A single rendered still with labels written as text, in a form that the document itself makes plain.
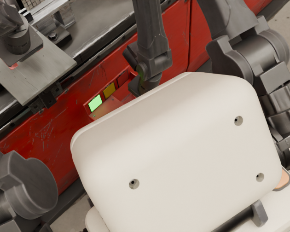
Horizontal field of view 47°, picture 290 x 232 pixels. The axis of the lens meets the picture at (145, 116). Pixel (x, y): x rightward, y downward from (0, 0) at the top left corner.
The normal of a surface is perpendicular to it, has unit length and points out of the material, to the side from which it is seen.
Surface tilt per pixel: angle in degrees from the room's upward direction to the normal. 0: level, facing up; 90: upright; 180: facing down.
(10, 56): 30
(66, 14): 90
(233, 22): 34
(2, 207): 40
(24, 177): 72
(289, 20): 0
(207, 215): 48
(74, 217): 0
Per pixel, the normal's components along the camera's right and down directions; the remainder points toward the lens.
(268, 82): 0.35, -0.04
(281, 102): -0.15, 0.22
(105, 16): -0.09, -0.51
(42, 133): 0.71, 0.57
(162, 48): 0.56, 0.50
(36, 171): 0.88, -0.43
